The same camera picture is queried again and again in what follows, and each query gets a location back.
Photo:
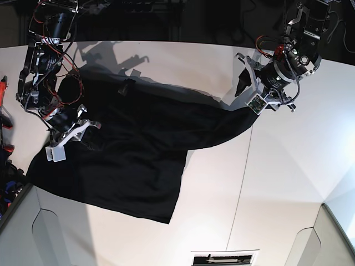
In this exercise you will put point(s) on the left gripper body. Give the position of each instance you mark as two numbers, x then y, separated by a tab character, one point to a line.
271	79

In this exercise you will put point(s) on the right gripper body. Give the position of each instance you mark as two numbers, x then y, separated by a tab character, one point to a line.
64	120

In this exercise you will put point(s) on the black printed t-shirt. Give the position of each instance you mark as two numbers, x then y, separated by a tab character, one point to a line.
134	163

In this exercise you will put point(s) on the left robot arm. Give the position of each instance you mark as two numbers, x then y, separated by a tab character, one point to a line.
303	35

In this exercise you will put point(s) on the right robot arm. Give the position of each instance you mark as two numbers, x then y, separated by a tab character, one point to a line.
52	23

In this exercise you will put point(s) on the grey bin with clothes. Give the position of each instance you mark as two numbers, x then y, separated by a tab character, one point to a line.
14	188

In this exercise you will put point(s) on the white label card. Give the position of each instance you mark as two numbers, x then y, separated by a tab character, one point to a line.
239	257

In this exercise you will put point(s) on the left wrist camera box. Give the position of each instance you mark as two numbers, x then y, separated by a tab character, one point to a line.
256	103

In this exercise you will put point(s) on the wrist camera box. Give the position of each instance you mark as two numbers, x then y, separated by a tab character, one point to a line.
55	154
256	103

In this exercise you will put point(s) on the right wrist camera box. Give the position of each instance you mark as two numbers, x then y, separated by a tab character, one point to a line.
55	154

